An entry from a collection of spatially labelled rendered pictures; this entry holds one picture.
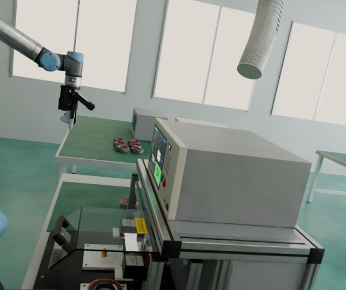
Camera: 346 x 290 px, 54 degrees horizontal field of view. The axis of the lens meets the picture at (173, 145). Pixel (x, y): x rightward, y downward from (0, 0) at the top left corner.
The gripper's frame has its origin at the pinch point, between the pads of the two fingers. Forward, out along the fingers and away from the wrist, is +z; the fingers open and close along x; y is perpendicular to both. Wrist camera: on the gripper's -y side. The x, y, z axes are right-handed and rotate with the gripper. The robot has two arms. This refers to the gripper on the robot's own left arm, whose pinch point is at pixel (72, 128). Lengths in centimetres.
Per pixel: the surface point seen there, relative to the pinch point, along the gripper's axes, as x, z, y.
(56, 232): 84, 9, -6
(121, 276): 75, 27, -25
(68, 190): -20.8, 40.3, 1.1
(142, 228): 79, 9, -29
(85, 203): -4.9, 40.3, -9.7
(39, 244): 38, 41, 5
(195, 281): 92, 16, -42
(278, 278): 92, 14, -65
